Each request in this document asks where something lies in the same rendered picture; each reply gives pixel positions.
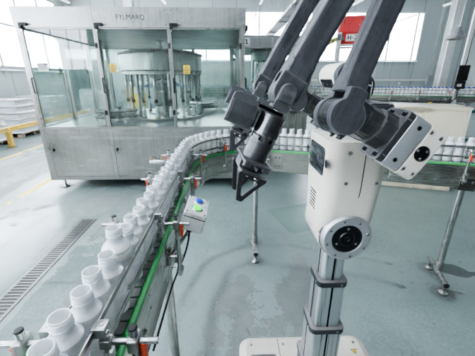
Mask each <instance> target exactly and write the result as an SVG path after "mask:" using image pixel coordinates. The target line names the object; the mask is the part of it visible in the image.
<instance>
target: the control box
mask: <svg viewBox="0 0 475 356"><path fill-rule="evenodd" d="M196 198H198V197H196V196H192V195H189V198H188V201H187V205H186V207H185V210H184V213H183V216H182V219H181V222H189V225H184V227H183V229H185V230H186V232H185V234H184V235H183V237H182V238H181V240H180V246H181V244H182V243H183V241H184V240H185V239H186V238H187V236H188V239H187V245H186V249H185V251H184V255H183V257H184V258H185V255H186V253H187V248H188V245H189V238H190V232H195V233H199V234H201V232H202V230H203V227H204V224H205V221H206V218H207V213H208V208H209V201H207V200H205V199H202V198H201V199H202V200H203V203H197V202H196V201H195V199H196ZM194 205H198V206H201V210H195V209H194V208H193V206H194ZM175 253H176V247H175V248H174V249H173V246H172V249H171V251H170V255H171V256H174V254H175ZM184 258H183V260H184ZM182 262H183V261H182ZM177 274H178V272H176V275H175V278H174V280H173V282H172V286H171V288H170V292H169V295H168V298H167V302H166V304H165V308H164V311H163V315H162V318H161V321H160V325H159V328H158V332H157V335H156V337H158V336H159V333H160V329H161V326H162V323H163V319H164V316H165V311H166V309H167V305H168V302H169V299H170V294H171V292H172V288H173V285H174V283H175V280H176V277H177Z"/></svg>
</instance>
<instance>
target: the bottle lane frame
mask: <svg viewBox="0 0 475 356"><path fill-rule="evenodd" d="M189 195H192V187H191V182H190V180H187V181H186V182H185V184H184V188H183V190H182V192H181V194H180V197H179V200H178V202H177V205H176V206H175V208H174V212H173V213H172V216H171V219H170V221H169V222H173V220H174V218H173V215H174V214H178V218H179V219H180V222H181V219H182V216H183V213H184V210H185V204H186V203H184V197H186V202H187V201H188V198H189ZM167 226H168V227H167V229H166V231H165V236H164V237H163V239H162V241H161V242H160V246H159V247H158V251H157V253H156V254H154V255H155V258H154V260H153V261H152V265H151V268H150V269H149V272H148V275H147V277H146V278H144V279H146V280H145V283H144V284H143V287H139V288H141V292H140V295H139V297H135V298H137V302H136V305H135V307H134V308H133V309H130V310H132V314H131V317H130V319H129V320H128V321H123V322H126V323H127V327H126V329H125V331H124V334H123V335H119V336H120V337H122V338H128V337H129V332H128V329H127V328H128V326H129V325H130V324H137V326H138V327H137V328H141V331H142V336H143V337H153V335H154V333H155V329H156V325H157V323H158V318H159V316H160V311H161V308H162V305H163V301H164V299H165V294H166V291H167V288H168V284H169V281H170V277H171V274H172V270H173V268H171V267H169V266H167V257H169V256H166V251H165V249H166V247H168V253H169V254H170V251H171V249H172V246H173V249H174V248H175V230H174V229H173V226H172V225H167ZM169 259H170V257H169ZM174 264H175V257H174V259H173V262H172V265H171V264H170V265H171V266H174ZM115 356H133V355H132V354H129V353H128V352H127V345H119V346H118V348H117V350H116V355H115Z"/></svg>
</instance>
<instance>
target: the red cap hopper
mask: <svg viewBox="0 0 475 356"><path fill-rule="evenodd" d="M364 18H365V15H362V16H346V17H345V18H344V20H343V21H342V23H341V25H340V26H339V28H338V34H341V35H342V34H343V36H344V40H339V41H337V46H336V59H335V64H336V63H339V55H340V49H351V48H352V47H349V46H353V43H354V41H355V39H356V36H357V34H358V31H359V30H360V27H361V25H362V23H363V20H364ZM376 68H377V65H376V67H375V69H374V71H373V74H372V77H373V79H374V81H375V72H376Z"/></svg>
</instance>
